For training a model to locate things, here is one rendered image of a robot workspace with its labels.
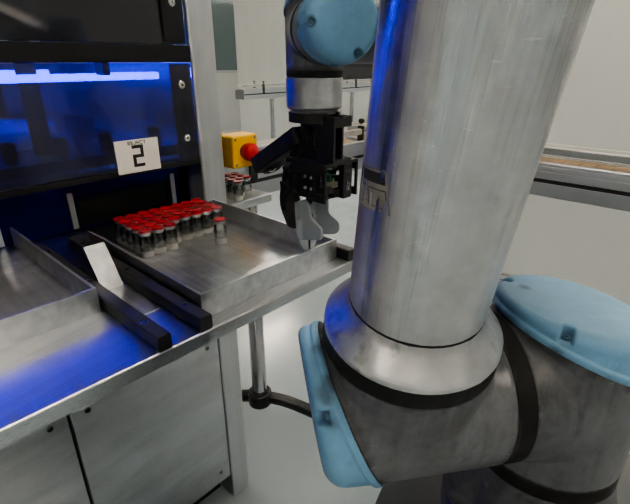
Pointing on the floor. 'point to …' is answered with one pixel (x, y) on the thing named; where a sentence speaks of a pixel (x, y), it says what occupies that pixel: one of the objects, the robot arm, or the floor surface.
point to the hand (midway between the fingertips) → (304, 243)
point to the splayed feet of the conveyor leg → (275, 401)
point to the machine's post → (202, 52)
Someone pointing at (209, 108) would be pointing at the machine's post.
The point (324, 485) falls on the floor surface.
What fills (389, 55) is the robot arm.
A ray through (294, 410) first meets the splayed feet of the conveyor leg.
